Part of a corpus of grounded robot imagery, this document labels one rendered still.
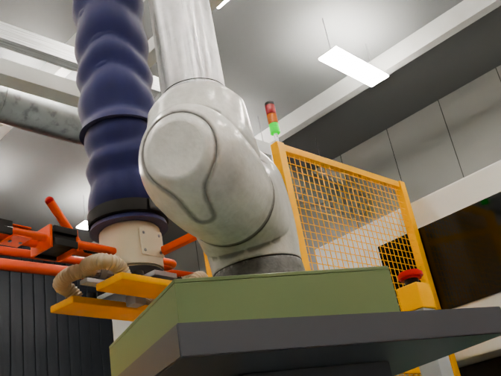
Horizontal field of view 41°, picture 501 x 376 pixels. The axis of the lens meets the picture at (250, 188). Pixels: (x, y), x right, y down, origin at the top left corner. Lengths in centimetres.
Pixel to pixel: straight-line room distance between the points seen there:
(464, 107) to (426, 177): 133
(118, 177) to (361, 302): 101
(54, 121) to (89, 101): 604
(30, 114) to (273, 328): 721
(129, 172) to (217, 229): 94
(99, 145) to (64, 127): 618
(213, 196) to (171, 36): 29
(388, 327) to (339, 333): 8
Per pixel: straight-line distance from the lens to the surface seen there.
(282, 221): 107
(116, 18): 215
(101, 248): 177
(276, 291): 94
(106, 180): 187
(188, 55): 103
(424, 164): 1187
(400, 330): 91
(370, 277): 103
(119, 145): 191
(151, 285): 170
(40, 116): 797
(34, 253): 171
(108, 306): 183
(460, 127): 1171
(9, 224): 162
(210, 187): 87
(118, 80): 201
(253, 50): 957
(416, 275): 185
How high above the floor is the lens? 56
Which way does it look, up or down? 25 degrees up
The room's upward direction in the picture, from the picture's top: 10 degrees counter-clockwise
